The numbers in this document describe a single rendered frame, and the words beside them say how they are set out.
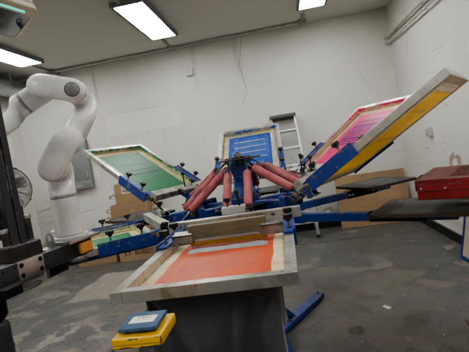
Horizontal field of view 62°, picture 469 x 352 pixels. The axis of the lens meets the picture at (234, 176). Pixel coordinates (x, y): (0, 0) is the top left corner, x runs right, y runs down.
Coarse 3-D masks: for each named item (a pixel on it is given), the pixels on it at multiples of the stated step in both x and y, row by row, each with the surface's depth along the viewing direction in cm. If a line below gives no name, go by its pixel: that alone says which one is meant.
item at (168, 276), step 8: (192, 248) 178; (184, 256) 165; (176, 264) 155; (168, 272) 145; (176, 272) 144; (208, 272) 137; (160, 280) 138; (168, 280) 136; (176, 280) 135; (184, 280) 133
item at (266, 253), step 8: (240, 240) 178; (248, 240) 175; (256, 240) 173; (272, 240) 168; (240, 248) 164; (248, 248) 162; (256, 248) 160; (264, 248) 158; (272, 248) 156; (264, 256) 146; (272, 256) 144; (264, 264) 137; (216, 272) 136; (224, 272) 135; (232, 272) 133; (240, 272) 132; (248, 272) 130
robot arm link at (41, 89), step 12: (36, 84) 135; (48, 84) 136; (60, 84) 137; (72, 84) 137; (24, 96) 140; (36, 96) 138; (48, 96) 137; (60, 96) 137; (72, 96) 138; (84, 96) 141; (36, 108) 144
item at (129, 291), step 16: (288, 240) 150; (160, 256) 159; (288, 256) 129; (144, 272) 141; (256, 272) 118; (272, 272) 116; (288, 272) 113; (128, 288) 122; (144, 288) 120; (160, 288) 119; (176, 288) 118; (192, 288) 117; (208, 288) 117; (224, 288) 116; (240, 288) 115; (256, 288) 115; (112, 304) 121
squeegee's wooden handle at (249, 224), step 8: (256, 216) 174; (264, 216) 172; (200, 224) 176; (208, 224) 176; (216, 224) 175; (224, 224) 175; (232, 224) 174; (240, 224) 174; (248, 224) 173; (256, 224) 173; (192, 232) 177; (200, 232) 176; (208, 232) 176; (216, 232) 175; (224, 232) 175; (232, 232) 174; (240, 232) 174; (248, 232) 174
